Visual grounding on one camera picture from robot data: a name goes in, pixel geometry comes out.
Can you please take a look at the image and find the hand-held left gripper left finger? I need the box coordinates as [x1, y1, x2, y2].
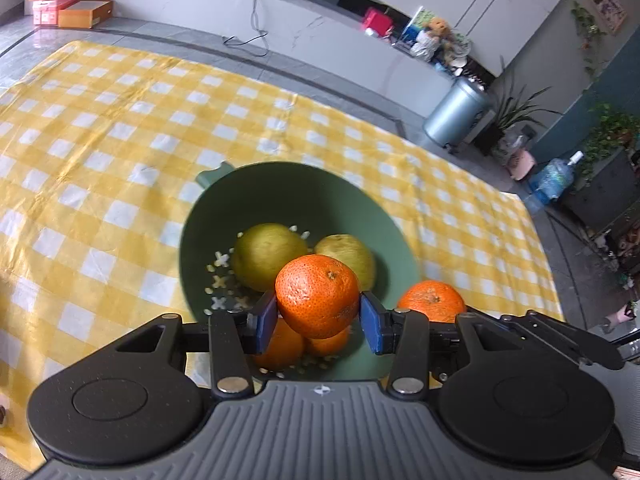
[116, 289, 279, 397]

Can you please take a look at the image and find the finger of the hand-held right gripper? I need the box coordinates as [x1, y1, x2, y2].
[500, 310, 626, 372]

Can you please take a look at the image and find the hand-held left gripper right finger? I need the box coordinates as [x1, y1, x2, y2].
[359, 290, 518, 397]

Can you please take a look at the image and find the orange mandarin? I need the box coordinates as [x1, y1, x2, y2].
[275, 254, 362, 340]
[396, 280, 467, 324]
[252, 317, 307, 372]
[306, 327, 351, 357]

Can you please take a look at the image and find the large round brownish-yellow fruit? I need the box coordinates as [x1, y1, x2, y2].
[234, 222, 310, 293]

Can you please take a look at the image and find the yellow-green pear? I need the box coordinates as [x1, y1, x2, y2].
[314, 233, 377, 292]

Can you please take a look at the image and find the green colander bowl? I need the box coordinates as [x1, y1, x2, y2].
[179, 160, 423, 383]

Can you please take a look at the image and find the dark grey cabinet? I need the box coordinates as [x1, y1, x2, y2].
[565, 147, 640, 231]

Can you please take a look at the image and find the blue water jug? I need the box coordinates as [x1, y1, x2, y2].
[527, 150, 586, 206]

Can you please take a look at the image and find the pink pig-shaped appliance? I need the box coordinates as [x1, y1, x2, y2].
[507, 147, 536, 181]

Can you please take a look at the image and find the white plastic bag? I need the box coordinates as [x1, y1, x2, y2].
[497, 127, 523, 166]

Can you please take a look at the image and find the trailing green vine plant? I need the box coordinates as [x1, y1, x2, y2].
[580, 102, 640, 181]

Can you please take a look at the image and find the silver pedal trash can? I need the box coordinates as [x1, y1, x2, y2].
[422, 75, 493, 153]

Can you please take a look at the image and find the yellow checked tablecloth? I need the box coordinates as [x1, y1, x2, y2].
[0, 40, 566, 471]

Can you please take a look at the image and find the long-leaved potted plant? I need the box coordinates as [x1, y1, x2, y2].
[475, 70, 561, 158]

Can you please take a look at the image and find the round painted fan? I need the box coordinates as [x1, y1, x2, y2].
[445, 32, 473, 66]

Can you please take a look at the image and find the white marble television console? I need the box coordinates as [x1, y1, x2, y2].
[70, 0, 496, 121]

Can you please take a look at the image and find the red box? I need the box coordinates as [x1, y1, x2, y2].
[361, 7, 393, 36]

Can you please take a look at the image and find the brown teddy bear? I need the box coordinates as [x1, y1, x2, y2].
[412, 17, 451, 58]

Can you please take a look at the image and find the colourful picture board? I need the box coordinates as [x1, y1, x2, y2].
[400, 6, 433, 43]

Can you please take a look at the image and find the orange cardboard box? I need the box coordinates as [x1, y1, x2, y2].
[57, 0, 114, 29]

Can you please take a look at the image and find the pink cardboard box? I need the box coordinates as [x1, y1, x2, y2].
[31, 0, 81, 26]

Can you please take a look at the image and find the hanging wall vine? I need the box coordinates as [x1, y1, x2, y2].
[570, 0, 608, 81]

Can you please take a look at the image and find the framed wall picture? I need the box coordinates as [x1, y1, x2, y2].
[586, 0, 628, 36]

